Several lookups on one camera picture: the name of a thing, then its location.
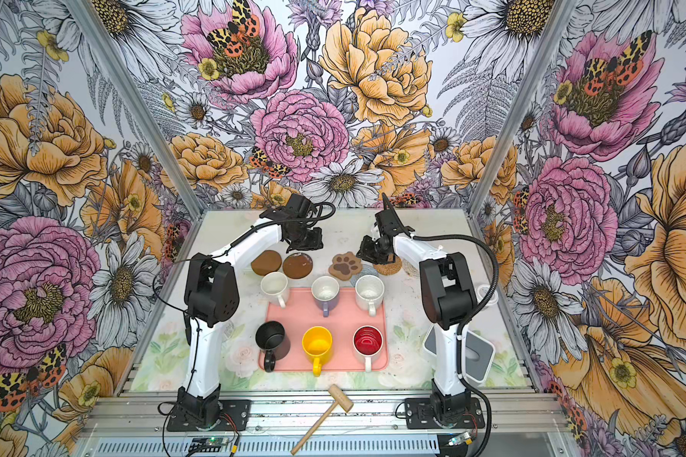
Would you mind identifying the woven rattan round coaster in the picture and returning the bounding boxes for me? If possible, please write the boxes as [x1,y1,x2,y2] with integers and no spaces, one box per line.
[373,257,402,276]

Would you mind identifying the black mug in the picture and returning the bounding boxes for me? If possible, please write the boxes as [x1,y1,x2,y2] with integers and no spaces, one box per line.
[255,321,291,372]

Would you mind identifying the purple mug white inside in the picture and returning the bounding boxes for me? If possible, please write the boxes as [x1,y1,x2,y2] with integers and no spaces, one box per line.
[311,276,340,318]

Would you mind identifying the yellow mug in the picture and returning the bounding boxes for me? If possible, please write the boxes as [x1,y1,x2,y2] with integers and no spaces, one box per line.
[302,326,333,377]

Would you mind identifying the plain brown wooden coaster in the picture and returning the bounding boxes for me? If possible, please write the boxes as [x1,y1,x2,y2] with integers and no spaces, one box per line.
[251,249,282,277]

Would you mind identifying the aluminium right corner post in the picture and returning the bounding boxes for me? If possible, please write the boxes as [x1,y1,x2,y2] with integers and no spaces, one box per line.
[468,0,577,216]

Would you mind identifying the white speckled mug left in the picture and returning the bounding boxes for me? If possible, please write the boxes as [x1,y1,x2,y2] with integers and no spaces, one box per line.
[260,272,290,308]

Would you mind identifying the wooden mallet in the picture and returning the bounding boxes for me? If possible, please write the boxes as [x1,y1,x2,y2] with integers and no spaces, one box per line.
[291,385,354,456]

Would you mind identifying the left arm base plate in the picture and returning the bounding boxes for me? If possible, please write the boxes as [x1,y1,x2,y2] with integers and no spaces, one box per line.
[166,400,251,432]

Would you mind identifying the aluminium left corner post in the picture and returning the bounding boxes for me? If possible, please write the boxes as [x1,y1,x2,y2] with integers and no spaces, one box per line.
[67,1,205,220]

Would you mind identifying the pink silicone tray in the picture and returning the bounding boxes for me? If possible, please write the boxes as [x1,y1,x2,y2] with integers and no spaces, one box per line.
[266,288,389,372]

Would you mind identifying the white grey square container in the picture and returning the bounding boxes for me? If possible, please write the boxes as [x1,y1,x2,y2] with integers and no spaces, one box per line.
[422,325,495,390]

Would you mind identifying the green circuit board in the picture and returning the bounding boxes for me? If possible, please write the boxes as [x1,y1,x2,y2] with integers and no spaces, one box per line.
[189,437,230,454]

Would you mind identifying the grey-blue woven round coaster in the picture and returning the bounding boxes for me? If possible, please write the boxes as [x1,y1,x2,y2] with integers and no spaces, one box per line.
[350,265,379,287]

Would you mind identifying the dark wooden scratched coaster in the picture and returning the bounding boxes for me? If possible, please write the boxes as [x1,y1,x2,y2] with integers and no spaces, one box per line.
[282,252,314,280]

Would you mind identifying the white speckled mug right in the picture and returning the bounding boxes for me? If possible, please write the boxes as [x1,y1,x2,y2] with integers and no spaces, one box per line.
[354,275,385,317]

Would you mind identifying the aluminium corner post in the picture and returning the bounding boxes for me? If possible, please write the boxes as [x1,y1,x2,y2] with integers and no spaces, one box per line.
[67,1,205,220]
[468,0,577,216]

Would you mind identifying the white speckled mug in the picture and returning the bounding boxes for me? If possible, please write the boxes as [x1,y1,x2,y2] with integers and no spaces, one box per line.
[260,272,290,308]
[354,275,385,317]

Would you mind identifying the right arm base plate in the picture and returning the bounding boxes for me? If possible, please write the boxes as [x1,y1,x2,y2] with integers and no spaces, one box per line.
[404,397,486,430]

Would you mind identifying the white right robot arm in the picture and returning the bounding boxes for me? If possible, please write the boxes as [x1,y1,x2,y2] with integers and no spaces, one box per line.
[357,195,482,425]

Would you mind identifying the white mug red inside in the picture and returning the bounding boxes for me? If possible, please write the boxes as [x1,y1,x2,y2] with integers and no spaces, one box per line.
[353,326,384,372]

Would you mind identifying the cork paw print coaster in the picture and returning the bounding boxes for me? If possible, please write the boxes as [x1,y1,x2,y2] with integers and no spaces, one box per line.
[328,251,362,281]

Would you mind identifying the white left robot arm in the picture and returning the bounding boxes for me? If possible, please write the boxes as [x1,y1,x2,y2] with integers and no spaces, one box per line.
[175,194,337,428]

